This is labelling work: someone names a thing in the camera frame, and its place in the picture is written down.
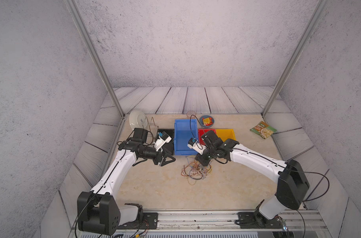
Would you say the right aluminium frame post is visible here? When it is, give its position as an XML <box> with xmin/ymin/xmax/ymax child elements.
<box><xmin>261</xmin><ymin>0</ymin><xmax>329</xmax><ymax>118</ymax></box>

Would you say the pink plastic cup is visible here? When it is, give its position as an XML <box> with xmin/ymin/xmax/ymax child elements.
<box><xmin>186</xmin><ymin>111</ymin><xmax>196</xmax><ymax>119</ymax></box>

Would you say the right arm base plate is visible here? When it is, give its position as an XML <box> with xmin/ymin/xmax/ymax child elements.
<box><xmin>235</xmin><ymin>212</ymin><xmax>283</xmax><ymax>229</ymax></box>

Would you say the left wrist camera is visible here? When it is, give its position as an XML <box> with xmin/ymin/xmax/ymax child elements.
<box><xmin>154</xmin><ymin>132</ymin><xmax>172</xmax><ymax>151</ymax></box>

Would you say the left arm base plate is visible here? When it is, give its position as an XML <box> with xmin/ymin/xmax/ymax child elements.
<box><xmin>117</xmin><ymin>212</ymin><xmax>158</xmax><ymax>230</ymax></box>

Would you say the aluminium front rail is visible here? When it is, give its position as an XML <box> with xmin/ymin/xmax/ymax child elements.
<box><xmin>112</xmin><ymin>210</ymin><xmax>331</xmax><ymax>238</ymax></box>

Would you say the yellow storage bin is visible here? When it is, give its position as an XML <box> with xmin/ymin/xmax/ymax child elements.
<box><xmin>216</xmin><ymin>129</ymin><xmax>236</xmax><ymax>142</ymax></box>

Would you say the red yellow snack packet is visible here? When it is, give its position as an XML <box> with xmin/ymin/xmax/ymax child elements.
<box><xmin>201</xmin><ymin>117</ymin><xmax>214</xmax><ymax>127</ymax></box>

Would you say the red storage bin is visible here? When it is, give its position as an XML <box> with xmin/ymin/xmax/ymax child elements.
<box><xmin>198</xmin><ymin>129</ymin><xmax>216</xmax><ymax>145</ymax></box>

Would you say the green food packet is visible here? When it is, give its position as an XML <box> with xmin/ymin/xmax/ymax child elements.
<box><xmin>250</xmin><ymin>121</ymin><xmax>277</xmax><ymax>139</ymax></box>

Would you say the white plate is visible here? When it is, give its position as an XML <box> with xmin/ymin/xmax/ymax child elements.
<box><xmin>128</xmin><ymin>110</ymin><xmax>148</xmax><ymax>130</ymax></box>

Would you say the left aluminium frame post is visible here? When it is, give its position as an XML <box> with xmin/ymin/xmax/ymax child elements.
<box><xmin>64</xmin><ymin>0</ymin><xmax>125</xmax><ymax>118</ymax></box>

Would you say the aluminium frame post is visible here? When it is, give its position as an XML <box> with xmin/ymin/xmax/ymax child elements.
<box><xmin>261</xmin><ymin>0</ymin><xmax>329</xmax><ymax>118</ymax></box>
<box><xmin>64</xmin><ymin>0</ymin><xmax>125</xmax><ymax>118</ymax></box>

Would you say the blue bowl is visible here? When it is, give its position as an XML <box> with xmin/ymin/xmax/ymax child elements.
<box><xmin>199</xmin><ymin>115</ymin><xmax>215</xmax><ymax>128</ymax></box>

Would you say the blue storage bin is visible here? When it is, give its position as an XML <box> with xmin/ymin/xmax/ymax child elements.
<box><xmin>174</xmin><ymin>119</ymin><xmax>198</xmax><ymax>156</ymax></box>

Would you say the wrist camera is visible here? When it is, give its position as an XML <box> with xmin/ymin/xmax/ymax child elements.
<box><xmin>154</xmin><ymin>132</ymin><xmax>172</xmax><ymax>151</ymax></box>
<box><xmin>187</xmin><ymin>138</ymin><xmax>206</xmax><ymax>155</ymax></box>

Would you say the black storage bin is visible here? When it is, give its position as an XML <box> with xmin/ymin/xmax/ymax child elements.
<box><xmin>157</xmin><ymin>129</ymin><xmax>175</xmax><ymax>156</ymax></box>

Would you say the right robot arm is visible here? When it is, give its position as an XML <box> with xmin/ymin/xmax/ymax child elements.
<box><xmin>187</xmin><ymin>131</ymin><xmax>310</xmax><ymax>226</ymax></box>

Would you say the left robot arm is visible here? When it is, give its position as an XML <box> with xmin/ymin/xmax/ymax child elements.
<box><xmin>75</xmin><ymin>128</ymin><xmax>176</xmax><ymax>236</ymax></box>

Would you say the cable bundle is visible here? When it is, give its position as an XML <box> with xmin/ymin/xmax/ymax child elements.
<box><xmin>180</xmin><ymin>155</ymin><xmax>213</xmax><ymax>185</ymax></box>

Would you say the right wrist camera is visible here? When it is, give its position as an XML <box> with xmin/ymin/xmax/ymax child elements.
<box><xmin>187</xmin><ymin>138</ymin><xmax>206</xmax><ymax>155</ymax></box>

